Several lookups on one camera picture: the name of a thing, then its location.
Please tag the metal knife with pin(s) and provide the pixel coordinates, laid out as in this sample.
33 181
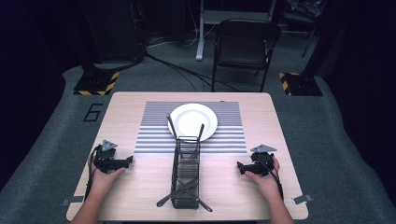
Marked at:
206 207
172 126

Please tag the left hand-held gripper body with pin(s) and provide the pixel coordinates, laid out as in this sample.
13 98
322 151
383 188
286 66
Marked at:
106 160

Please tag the grey striped placemat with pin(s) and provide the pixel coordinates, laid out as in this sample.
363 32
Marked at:
230 137

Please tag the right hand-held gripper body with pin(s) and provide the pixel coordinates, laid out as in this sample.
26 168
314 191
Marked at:
261 163

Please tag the white plate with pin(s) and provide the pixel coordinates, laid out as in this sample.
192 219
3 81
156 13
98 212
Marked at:
193 121

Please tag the white desk frame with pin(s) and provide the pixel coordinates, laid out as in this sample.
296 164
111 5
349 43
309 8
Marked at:
199 43

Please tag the person's left hand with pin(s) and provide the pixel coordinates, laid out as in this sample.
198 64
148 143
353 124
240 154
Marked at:
101 183

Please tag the black yellow-striped stand base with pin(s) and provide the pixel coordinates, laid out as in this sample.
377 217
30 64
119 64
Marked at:
302 84
93 84

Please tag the grey table edge clip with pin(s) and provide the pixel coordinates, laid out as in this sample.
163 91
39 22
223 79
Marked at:
72 201
302 199

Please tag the black folding chair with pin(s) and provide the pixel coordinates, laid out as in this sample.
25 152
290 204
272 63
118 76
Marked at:
246 31

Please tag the person's right hand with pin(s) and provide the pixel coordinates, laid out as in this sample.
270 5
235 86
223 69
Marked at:
269 185

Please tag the dark metal rack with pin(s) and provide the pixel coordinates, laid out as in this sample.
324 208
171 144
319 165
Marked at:
305 7

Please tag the black cabinet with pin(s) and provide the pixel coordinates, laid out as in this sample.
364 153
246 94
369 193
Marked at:
118 31

